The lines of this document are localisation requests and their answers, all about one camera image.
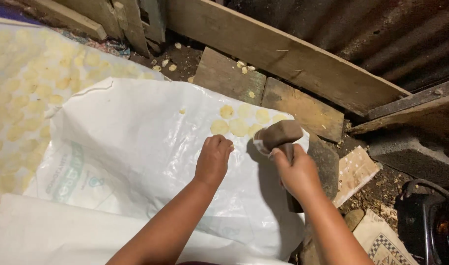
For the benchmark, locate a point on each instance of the long wooden plank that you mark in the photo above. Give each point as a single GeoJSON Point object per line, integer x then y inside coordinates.
{"type": "Point", "coordinates": [268, 48]}

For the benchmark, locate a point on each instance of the plain white woven sack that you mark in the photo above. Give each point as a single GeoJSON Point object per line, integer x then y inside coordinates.
{"type": "Point", "coordinates": [55, 235]}

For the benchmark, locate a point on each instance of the wooden mallet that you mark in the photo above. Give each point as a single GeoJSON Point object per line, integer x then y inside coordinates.
{"type": "Point", "coordinates": [279, 134]}

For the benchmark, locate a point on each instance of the person's left fingers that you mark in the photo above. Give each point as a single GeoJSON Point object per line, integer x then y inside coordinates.
{"type": "Point", "coordinates": [220, 141]}

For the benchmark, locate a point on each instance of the dark wooden beam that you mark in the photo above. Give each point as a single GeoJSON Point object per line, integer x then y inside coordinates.
{"type": "Point", "coordinates": [416, 110]}

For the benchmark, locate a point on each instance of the short brown wooden board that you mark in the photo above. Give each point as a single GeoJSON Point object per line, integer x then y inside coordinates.
{"type": "Point", "coordinates": [305, 106]}

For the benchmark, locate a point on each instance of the person's left hand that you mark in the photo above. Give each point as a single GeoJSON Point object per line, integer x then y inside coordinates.
{"type": "Point", "coordinates": [212, 162]}

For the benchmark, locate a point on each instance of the patterned cloth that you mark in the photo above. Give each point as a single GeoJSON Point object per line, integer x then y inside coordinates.
{"type": "Point", "coordinates": [110, 47]}

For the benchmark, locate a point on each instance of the row of flattened yellow discs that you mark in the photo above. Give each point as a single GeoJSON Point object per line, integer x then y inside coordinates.
{"type": "Point", "coordinates": [239, 127]}

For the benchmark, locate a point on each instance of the upright wooden slats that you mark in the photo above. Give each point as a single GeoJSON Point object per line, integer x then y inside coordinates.
{"type": "Point", "coordinates": [136, 22]}

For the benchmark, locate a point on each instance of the grey concrete block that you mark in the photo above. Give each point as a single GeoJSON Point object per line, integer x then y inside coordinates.
{"type": "Point", "coordinates": [419, 158]}

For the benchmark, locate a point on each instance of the flat grey stone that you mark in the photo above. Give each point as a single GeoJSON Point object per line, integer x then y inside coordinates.
{"type": "Point", "coordinates": [325, 165]}

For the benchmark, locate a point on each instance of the person's right hand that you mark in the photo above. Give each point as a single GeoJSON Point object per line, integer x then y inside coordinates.
{"type": "Point", "coordinates": [300, 175]}

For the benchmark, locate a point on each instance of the black metal pot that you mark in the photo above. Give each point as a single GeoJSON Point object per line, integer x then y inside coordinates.
{"type": "Point", "coordinates": [427, 224]}

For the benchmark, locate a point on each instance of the scattered yellow dough crumbs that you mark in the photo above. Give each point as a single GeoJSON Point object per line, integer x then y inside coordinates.
{"type": "Point", "coordinates": [242, 67]}

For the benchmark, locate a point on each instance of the small round stone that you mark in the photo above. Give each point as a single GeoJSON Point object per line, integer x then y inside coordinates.
{"type": "Point", "coordinates": [353, 219]}

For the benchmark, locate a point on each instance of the white sheet with dough discs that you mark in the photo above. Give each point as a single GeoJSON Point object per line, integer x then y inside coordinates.
{"type": "Point", "coordinates": [29, 92]}

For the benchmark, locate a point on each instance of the short grey wooden board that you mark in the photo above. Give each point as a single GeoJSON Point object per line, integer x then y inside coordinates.
{"type": "Point", "coordinates": [228, 77]}

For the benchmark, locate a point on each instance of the checkered print paper bag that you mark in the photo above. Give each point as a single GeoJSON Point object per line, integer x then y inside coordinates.
{"type": "Point", "coordinates": [384, 244]}

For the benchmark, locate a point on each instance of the white speckled wood piece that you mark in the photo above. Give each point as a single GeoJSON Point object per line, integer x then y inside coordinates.
{"type": "Point", "coordinates": [355, 171]}

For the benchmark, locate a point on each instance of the white printed woven sack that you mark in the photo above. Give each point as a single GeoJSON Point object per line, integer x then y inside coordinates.
{"type": "Point", "coordinates": [143, 154]}

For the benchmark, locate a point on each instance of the corrugated metal sheet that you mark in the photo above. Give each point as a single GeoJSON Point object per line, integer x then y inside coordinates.
{"type": "Point", "coordinates": [375, 33]}

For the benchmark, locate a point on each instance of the pale wooden plank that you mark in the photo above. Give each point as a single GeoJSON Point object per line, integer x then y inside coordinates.
{"type": "Point", "coordinates": [69, 16]}

